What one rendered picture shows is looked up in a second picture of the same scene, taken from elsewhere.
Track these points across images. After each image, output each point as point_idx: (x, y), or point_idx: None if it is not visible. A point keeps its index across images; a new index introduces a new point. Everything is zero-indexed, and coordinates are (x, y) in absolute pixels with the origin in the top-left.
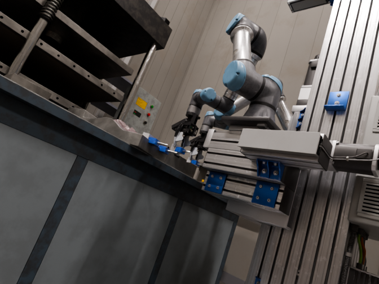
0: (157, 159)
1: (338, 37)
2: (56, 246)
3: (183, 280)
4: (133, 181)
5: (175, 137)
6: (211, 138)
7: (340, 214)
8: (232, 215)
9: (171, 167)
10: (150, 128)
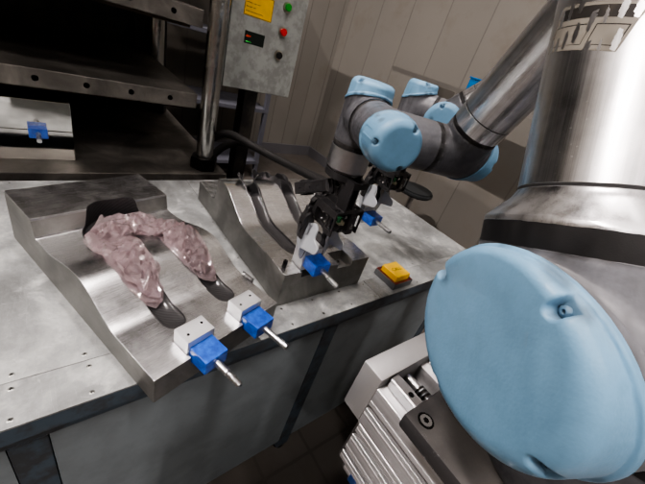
0: (243, 346)
1: None
2: None
3: (349, 381)
4: (204, 376)
5: (298, 240)
6: (368, 402)
7: None
8: None
9: (290, 329)
10: (293, 63)
